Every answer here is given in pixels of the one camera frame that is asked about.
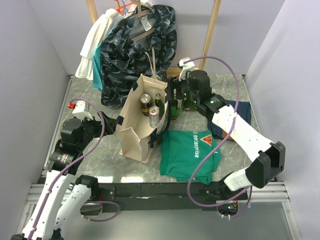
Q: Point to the orange clothes hanger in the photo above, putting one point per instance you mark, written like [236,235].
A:
[121,7]

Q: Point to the green printed t-shirt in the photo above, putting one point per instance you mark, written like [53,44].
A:
[183,151]

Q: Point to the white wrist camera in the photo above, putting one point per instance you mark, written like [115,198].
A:
[185,64]
[80,110]

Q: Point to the beige canvas tote bag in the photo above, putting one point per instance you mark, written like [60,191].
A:
[133,128]

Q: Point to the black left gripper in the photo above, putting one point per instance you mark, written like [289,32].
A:
[110,124]

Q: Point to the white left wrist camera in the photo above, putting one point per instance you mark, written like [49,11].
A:
[80,110]

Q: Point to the red white beverage can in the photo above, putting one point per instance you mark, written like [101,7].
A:
[154,116]

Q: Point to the white hanging garment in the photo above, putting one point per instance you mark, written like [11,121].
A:
[94,37]

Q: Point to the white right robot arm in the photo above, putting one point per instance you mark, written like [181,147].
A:
[267,158]

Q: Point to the dark patterned hanging shirt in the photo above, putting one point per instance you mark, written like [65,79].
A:
[123,60]

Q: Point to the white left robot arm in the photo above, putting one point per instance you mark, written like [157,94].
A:
[63,194]

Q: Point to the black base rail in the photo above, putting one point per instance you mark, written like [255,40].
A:
[146,196]

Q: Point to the wooden clothes hanger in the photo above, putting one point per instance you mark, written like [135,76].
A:
[142,22]

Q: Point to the wooden clothes rack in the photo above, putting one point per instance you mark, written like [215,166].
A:
[171,71]

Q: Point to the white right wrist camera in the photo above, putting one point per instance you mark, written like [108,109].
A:
[185,64]

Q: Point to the silver beverage can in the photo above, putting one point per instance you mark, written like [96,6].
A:
[145,103]

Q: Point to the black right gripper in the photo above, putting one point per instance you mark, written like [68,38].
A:
[177,83]

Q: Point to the folded blue jeans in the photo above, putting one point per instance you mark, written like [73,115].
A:
[220,129]

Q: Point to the teal hanging garment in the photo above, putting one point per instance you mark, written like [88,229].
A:
[97,82]

